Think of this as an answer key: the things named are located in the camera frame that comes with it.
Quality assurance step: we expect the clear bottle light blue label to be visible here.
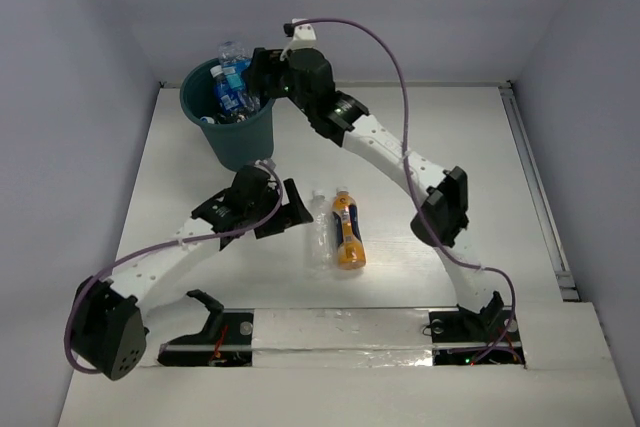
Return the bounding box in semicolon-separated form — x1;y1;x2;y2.
218;41;261;116

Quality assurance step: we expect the clear bottle dark blue label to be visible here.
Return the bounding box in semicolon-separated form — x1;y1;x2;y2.
210;64;241;122

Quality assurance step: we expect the orange juice bottle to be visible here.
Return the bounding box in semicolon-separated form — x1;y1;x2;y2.
331;187;366;270

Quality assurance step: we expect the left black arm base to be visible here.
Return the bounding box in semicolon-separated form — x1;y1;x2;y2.
157;289;254;367

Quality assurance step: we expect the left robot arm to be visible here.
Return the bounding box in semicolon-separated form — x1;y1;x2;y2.
64;161;313;381

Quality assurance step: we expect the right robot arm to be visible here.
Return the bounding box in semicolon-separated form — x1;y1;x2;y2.
243;48;504;342

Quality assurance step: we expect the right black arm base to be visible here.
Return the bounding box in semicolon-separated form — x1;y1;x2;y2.
421;310;525;366

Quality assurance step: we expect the dark teal plastic bin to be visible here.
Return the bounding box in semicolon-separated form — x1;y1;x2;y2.
179;58;275;171

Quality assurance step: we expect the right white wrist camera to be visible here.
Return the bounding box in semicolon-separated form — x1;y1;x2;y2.
280;19;317;61

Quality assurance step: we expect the right aluminium rail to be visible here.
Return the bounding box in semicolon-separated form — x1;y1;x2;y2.
498;82;582;303

